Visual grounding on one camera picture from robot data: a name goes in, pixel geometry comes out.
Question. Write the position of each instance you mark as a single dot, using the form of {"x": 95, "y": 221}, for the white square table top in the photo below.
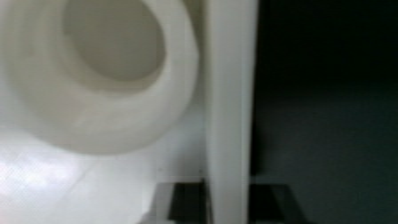
{"x": 125, "y": 109}

